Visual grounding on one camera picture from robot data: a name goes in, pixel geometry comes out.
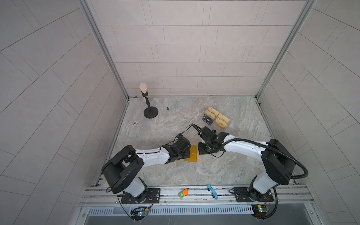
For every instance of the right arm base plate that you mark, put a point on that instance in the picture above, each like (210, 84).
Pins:
(242, 194)

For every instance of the green orange connector block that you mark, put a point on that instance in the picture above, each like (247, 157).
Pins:
(183, 193)

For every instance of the black VIP card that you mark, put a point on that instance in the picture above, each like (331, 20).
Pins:
(208, 120)

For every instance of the clear acrylic card display stand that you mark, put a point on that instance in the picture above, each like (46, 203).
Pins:
(213, 126)

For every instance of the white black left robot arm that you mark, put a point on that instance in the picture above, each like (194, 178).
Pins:
(122, 169)

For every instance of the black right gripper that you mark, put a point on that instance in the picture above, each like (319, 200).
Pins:
(200, 151)

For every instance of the gold VIP card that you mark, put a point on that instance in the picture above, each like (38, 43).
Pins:
(220, 124)
(210, 114)
(223, 118)
(213, 111)

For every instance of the left green circuit board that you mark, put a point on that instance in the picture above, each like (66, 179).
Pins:
(139, 213)

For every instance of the right green circuit board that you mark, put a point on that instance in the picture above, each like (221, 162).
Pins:
(259, 210)

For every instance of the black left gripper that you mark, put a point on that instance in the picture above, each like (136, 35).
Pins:
(187, 152)

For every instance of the black microphone stand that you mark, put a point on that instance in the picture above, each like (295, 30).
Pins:
(150, 112)

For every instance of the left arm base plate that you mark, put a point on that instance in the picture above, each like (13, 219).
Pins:
(152, 196)

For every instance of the yellow leather card holder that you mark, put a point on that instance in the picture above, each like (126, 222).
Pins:
(193, 154)

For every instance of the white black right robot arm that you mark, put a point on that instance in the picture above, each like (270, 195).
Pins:
(280, 166)

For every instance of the aluminium front rail frame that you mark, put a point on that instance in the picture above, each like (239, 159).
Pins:
(201, 200)

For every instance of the green circuit board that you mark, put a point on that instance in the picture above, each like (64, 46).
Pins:
(259, 210)
(139, 213)

